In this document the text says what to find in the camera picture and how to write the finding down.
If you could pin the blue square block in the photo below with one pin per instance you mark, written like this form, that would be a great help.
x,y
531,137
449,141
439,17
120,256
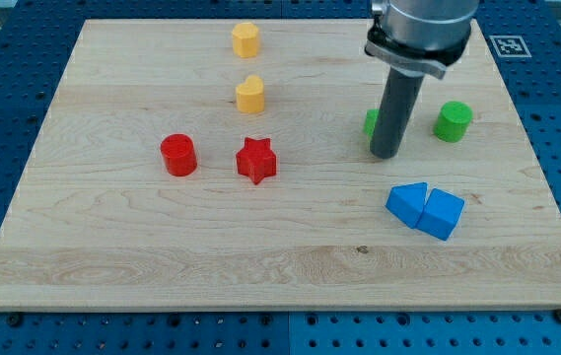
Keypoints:
x,y
441,214

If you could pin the red star block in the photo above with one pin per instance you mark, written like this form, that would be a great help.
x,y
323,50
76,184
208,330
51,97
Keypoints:
x,y
256,160

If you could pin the yellow heart block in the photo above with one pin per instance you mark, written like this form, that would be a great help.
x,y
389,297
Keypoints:
x,y
250,95

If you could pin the wooden board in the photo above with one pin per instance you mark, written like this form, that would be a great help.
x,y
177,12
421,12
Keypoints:
x,y
97,224

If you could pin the red cylinder block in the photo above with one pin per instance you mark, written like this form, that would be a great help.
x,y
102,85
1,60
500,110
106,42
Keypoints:
x,y
179,155

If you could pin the green block behind rod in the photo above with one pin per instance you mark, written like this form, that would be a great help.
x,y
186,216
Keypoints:
x,y
370,120

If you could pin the blue triangle block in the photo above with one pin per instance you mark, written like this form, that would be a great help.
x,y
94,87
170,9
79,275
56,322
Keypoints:
x,y
406,202

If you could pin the yellow hexagon block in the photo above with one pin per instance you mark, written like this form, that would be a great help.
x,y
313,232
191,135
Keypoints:
x,y
246,40

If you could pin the grey cylindrical pointer rod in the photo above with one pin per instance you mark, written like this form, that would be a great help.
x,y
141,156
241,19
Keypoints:
x,y
397,103

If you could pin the green cylinder block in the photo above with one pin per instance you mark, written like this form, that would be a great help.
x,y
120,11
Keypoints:
x,y
453,120

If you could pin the white fiducial marker tag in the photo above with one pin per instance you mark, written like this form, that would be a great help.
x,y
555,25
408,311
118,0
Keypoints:
x,y
510,46

